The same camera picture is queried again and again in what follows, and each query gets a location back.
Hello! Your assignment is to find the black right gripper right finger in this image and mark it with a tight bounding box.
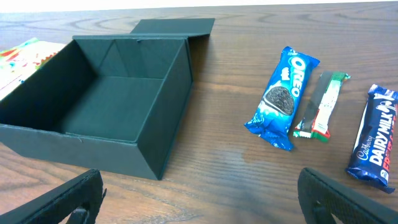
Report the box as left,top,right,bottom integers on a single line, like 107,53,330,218
297,167,397,224

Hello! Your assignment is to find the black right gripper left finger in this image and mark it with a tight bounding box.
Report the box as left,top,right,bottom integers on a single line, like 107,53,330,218
1,169,106,223

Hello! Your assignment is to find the blue Dairy Milk chocolate bar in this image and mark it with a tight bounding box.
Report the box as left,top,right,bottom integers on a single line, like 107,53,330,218
346,84,397,194

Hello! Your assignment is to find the green red white candy bar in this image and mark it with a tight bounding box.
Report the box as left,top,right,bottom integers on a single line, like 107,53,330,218
293,71,351,142

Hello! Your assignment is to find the blue Oreo cookie pack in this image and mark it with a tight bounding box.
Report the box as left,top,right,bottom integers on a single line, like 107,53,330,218
244,46,320,151

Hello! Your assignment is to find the black cardboard gift box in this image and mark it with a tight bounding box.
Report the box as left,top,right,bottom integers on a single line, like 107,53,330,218
1,18,215,180

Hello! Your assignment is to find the Haribo gummy worms bag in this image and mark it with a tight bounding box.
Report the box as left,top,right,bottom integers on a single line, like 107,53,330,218
1,37,66,100

